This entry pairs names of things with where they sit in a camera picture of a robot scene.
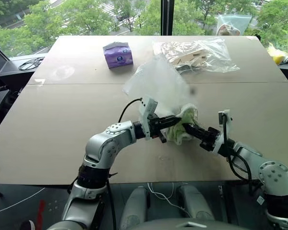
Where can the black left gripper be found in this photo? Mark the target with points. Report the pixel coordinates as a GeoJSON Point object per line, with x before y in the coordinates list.
{"type": "Point", "coordinates": [155, 125]}

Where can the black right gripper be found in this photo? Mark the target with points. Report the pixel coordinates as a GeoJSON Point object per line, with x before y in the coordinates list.
{"type": "Point", "coordinates": [210, 139]}

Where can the green and white towel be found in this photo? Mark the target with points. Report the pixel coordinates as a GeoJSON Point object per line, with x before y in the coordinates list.
{"type": "Point", "coordinates": [186, 115]}

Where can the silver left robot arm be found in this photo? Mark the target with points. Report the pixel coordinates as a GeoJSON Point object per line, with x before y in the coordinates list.
{"type": "Point", "coordinates": [103, 143]}

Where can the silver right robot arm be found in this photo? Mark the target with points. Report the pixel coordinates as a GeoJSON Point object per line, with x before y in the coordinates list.
{"type": "Point", "coordinates": [276, 175]}

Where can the clear bag of wooden pieces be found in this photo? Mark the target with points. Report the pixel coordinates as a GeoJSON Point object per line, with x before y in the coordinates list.
{"type": "Point", "coordinates": [201, 55]}

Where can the clear blue-edged zip bag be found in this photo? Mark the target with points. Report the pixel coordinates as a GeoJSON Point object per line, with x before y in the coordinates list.
{"type": "Point", "coordinates": [232, 24]}

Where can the silver rounded right robot leg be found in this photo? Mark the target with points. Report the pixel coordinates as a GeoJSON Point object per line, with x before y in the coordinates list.
{"type": "Point", "coordinates": [194, 201]}

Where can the silver rounded robot leg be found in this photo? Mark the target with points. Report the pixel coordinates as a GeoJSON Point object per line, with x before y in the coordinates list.
{"type": "Point", "coordinates": [194, 201]}
{"type": "Point", "coordinates": [134, 208]}

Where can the silver rounded left robot leg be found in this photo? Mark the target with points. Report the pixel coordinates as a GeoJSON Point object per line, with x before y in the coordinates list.
{"type": "Point", "coordinates": [134, 208]}

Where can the purple tissue pack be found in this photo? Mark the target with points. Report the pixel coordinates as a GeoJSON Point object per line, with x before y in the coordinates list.
{"type": "Point", "coordinates": [118, 55]}

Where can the grey robot torso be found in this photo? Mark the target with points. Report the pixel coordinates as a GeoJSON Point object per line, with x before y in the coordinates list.
{"type": "Point", "coordinates": [187, 225]}

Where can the yellow soft object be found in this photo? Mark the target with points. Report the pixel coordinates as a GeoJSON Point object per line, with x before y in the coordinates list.
{"type": "Point", "coordinates": [274, 54]}

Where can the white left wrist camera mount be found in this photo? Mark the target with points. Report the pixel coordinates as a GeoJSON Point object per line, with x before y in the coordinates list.
{"type": "Point", "coordinates": [147, 105]}

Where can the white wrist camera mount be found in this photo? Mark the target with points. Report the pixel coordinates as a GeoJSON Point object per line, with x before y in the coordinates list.
{"type": "Point", "coordinates": [226, 119]}
{"type": "Point", "coordinates": [147, 105]}

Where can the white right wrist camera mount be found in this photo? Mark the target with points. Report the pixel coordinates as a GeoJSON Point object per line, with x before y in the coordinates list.
{"type": "Point", "coordinates": [226, 119]}

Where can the dark window frame post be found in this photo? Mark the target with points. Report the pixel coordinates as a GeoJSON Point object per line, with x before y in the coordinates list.
{"type": "Point", "coordinates": [167, 18]}

